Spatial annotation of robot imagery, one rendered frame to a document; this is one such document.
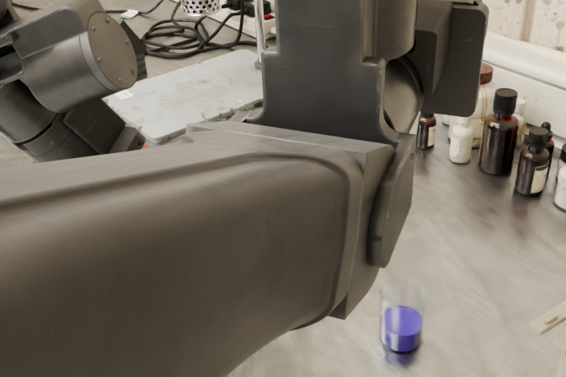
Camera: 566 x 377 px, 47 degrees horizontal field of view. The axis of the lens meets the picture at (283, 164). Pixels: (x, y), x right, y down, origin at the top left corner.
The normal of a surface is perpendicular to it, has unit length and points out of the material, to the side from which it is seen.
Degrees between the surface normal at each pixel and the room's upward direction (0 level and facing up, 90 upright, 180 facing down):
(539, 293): 0
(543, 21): 90
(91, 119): 82
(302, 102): 89
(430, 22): 1
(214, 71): 0
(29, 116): 95
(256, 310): 92
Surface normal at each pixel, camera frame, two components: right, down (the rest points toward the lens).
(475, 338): -0.04, -0.85
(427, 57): -0.37, 0.49
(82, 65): -0.22, 0.36
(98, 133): 0.81, 0.15
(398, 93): 0.75, -0.35
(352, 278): 0.93, 0.16
